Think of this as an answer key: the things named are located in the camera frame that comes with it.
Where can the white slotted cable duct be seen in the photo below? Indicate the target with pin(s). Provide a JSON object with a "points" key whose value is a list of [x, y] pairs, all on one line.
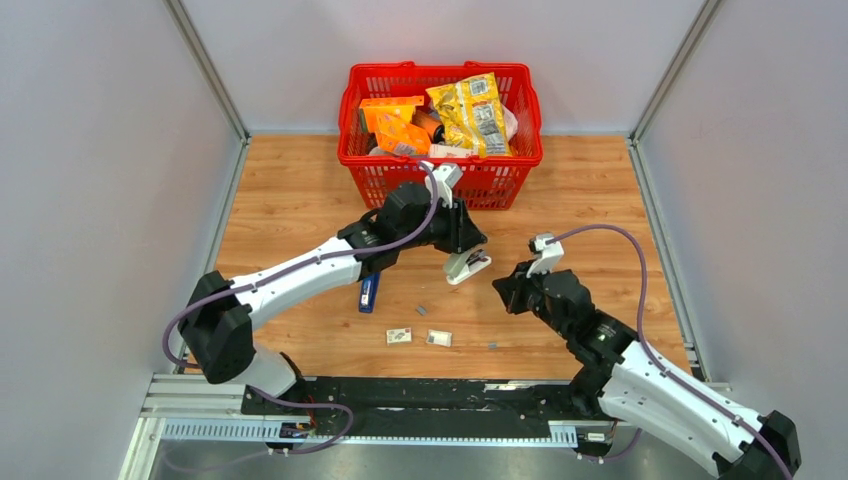
{"points": [[271, 431]]}

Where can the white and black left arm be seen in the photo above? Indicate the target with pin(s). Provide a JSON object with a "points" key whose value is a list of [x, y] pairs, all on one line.
{"points": [[218, 323]]}

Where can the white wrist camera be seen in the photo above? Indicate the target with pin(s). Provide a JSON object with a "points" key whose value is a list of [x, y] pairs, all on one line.
{"points": [[440, 180], [547, 251]]}

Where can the yellow snack bag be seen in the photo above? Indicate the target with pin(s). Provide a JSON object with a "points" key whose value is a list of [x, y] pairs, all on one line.
{"points": [[472, 115]]}

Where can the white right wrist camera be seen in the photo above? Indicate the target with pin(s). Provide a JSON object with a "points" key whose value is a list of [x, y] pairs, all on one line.
{"points": [[547, 251]]}

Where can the blue and black stapler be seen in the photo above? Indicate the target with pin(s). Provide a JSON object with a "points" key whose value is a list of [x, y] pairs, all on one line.
{"points": [[368, 293]]}

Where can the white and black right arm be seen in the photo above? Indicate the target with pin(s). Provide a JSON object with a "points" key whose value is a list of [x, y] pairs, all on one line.
{"points": [[623, 378]]}

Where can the aluminium frame rail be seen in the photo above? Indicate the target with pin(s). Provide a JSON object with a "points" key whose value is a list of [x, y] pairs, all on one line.
{"points": [[192, 38]]}

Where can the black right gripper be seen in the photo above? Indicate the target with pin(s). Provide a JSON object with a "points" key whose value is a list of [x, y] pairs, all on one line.
{"points": [[511, 288]]}

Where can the orange snack packet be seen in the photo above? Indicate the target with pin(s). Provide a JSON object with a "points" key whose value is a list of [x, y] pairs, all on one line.
{"points": [[402, 139]]}

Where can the white staple box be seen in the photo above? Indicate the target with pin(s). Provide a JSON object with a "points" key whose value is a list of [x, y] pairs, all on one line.
{"points": [[399, 336]]}

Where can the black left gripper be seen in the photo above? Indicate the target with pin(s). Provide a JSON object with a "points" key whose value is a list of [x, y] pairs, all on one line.
{"points": [[462, 234]]}

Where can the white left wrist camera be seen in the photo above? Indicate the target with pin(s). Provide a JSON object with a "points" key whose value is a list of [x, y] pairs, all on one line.
{"points": [[440, 180]]}

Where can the white staple box tray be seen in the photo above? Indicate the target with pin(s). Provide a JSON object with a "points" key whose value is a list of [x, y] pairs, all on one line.
{"points": [[439, 338]]}

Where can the grey and white stapler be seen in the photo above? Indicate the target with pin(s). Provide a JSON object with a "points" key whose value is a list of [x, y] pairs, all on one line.
{"points": [[460, 267]]}

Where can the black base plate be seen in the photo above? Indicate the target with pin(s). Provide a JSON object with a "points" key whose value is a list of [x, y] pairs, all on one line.
{"points": [[429, 406]]}

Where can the orange carton box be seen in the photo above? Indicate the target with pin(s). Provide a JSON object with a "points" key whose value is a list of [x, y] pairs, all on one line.
{"points": [[401, 107]]}

